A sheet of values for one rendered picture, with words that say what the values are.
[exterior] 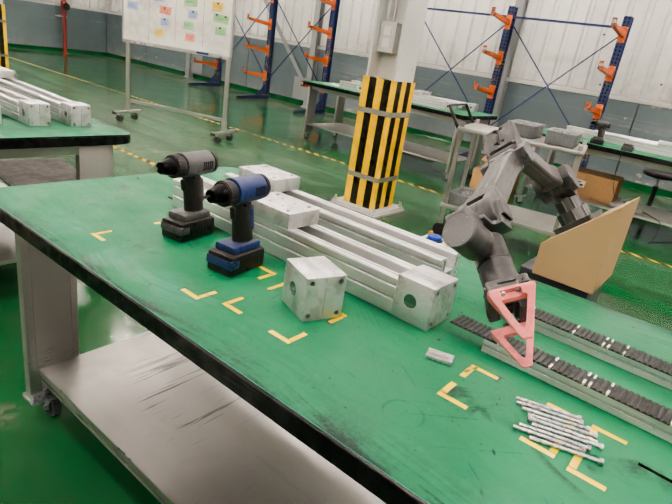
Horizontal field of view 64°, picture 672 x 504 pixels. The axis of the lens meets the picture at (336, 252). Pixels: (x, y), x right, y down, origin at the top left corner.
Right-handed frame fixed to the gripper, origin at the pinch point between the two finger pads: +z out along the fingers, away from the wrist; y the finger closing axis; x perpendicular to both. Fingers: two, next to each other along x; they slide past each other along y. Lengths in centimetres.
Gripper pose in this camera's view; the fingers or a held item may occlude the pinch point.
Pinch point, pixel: (525, 348)
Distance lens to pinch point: 82.3
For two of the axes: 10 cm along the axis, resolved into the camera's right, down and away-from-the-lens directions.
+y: 2.7, 5.7, 7.8
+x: -9.5, 2.6, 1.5
